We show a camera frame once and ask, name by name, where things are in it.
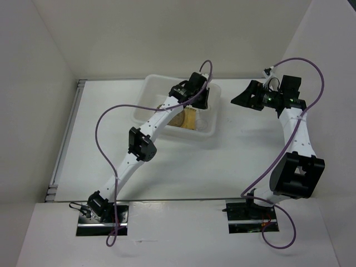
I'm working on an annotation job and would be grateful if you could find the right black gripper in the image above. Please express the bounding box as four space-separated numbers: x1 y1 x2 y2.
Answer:
231 80 283 111

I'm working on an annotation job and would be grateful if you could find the woven bamboo tray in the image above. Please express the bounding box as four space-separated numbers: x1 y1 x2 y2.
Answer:
180 107 196 130

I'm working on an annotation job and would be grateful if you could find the clear square plate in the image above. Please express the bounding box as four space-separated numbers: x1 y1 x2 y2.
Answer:
168 110 185 127

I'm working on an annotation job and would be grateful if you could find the clear small glass cup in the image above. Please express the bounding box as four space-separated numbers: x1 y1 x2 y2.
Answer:
195 118 209 132

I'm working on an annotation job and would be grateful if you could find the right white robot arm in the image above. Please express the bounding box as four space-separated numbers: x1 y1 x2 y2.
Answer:
231 75 325 219

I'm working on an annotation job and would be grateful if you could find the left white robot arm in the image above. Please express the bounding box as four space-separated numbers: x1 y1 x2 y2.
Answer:
87 72 212 224

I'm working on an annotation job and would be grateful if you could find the translucent plastic bin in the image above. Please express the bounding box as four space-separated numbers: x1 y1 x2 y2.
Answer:
136 75 221 141

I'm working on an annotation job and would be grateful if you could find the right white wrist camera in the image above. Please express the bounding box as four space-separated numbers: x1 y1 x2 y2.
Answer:
263 66 279 91

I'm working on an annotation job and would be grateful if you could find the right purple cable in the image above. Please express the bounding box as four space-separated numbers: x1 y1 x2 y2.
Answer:
241 57 325 249

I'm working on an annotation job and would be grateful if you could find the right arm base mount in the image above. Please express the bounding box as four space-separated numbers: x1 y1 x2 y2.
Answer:
222 199 279 234

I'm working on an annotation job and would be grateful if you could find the aluminium table frame rail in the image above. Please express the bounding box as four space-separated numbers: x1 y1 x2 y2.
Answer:
44 79 87 202

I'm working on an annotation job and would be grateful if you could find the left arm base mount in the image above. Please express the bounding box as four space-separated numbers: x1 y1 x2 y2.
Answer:
68 202 128 236

